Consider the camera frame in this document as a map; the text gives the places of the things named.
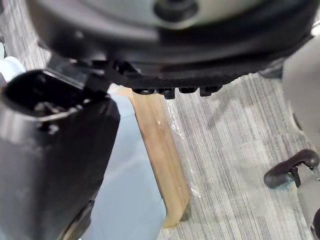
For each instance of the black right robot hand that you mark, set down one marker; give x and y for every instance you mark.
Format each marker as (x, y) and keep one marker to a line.
(155, 50)

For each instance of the white rounded object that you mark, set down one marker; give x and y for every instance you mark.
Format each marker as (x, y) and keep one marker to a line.
(10, 68)

